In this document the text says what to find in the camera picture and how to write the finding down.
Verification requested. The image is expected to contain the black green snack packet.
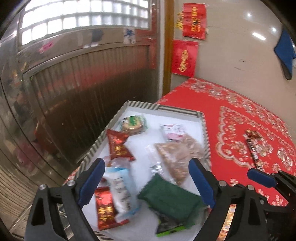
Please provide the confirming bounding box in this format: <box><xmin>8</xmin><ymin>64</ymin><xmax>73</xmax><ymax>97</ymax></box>
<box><xmin>153</xmin><ymin>209</ymin><xmax>186</xmax><ymax>237</ymax></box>

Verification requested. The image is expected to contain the dark green snack packet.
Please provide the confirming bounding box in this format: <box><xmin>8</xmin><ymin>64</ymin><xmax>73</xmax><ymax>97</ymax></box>
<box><xmin>137</xmin><ymin>174</ymin><xmax>205</xmax><ymax>228</ymax></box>

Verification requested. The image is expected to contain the blue white snack packet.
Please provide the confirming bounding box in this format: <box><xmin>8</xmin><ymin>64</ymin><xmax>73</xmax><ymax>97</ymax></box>
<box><xmin>103</xmin><ymin>167</ymin><xmax>140</xmax><ymax>223</ymax></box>

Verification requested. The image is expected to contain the clear brown snack bag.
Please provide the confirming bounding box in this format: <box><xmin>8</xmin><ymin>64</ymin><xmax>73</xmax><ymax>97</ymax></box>
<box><xmin>146</xmin><ymin>133</ymin><xmax>205</xmax><ymax>186</ymax></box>

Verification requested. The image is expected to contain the red orange snack packet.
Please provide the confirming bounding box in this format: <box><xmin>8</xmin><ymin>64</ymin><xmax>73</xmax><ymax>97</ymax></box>
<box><xmin>106</xmin><ymin>129</ymin><xmax>135</xmax><ymax>162</ymax></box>

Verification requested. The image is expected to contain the red gold rectangular packet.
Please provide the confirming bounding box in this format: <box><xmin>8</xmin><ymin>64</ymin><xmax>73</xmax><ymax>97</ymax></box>
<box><xmin>94</xmin><ymin>186</ymin><xmax>130</xmax><ymax>231</ymax></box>

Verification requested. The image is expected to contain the long dark chocolate bar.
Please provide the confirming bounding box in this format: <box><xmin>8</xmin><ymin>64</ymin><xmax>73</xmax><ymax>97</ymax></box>
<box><xmin>245</xmin><ymin>130</ymin><xmax>264</xmax><ymax>172</ymax></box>

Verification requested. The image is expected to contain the red floral tablecloth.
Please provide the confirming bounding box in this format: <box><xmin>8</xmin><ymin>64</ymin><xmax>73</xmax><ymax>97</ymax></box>
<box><xmin>63</xmin><ymin>77</ymin><xmax>296</xmax><ymax>241</ymax></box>

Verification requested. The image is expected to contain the striped white storage box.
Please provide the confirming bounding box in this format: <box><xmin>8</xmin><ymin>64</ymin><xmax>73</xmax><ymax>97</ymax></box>
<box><xmin>82</xmin><ymin>100</ymin><xmax>211</xmax><ymax>240</ymax></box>

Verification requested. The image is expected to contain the pink white snack packet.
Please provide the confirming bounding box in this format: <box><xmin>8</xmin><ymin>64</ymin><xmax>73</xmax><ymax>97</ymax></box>
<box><xmin>160</xmin><ymin>124</ymin><xmax>186</xmax><ymax>142</ymax></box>

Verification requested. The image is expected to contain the green cookie packet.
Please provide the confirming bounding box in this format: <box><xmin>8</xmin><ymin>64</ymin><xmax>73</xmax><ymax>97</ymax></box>
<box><xmin>120</xmin><ymin>115</ymin><xmax>147</xmax><ymax>136</ymax></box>

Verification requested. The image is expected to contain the metal roller door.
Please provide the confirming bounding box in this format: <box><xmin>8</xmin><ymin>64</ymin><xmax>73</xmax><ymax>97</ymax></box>
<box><xmin>1</xmin><ymin>1</ymin><xmax>159</xmax><ymax>186</ymax></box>

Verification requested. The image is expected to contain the blue object on wall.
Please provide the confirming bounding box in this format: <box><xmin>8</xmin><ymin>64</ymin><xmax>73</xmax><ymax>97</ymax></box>
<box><xmin>274</xmin><ymin>29</ymin><xmax>295</xmax><ymax>80</ymax></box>

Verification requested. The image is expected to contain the red wall poster lower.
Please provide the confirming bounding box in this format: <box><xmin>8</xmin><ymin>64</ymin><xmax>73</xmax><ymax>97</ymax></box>
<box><xmin>171</xmin><ymin>39</ymin><xmax>199</xmax><ymax>77</ymax></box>

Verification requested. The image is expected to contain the red wall poster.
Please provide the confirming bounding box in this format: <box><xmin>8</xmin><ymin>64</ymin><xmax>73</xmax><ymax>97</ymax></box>
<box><xmin>171</xmin><ymin>39</ymin><xmax>199</xmax><ymax>77</ymax></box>
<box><xmin>175</xmin><ymin>3</ymin><xmax>207</xmax><ymax>40</ymax></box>

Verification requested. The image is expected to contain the red wall poster upper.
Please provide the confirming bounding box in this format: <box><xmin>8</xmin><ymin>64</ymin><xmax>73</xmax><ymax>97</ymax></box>
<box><xmin>175</xmin><ymin>3</ymin><xmax>207</xmax><ymax>40</ymax></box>

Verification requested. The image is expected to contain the wooden door frame post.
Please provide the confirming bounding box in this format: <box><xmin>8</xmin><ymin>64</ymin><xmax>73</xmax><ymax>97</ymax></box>
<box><xmin>162</xmin><ymin>0</ymin><xmax>174</xmax><ymax>96</ymax></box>

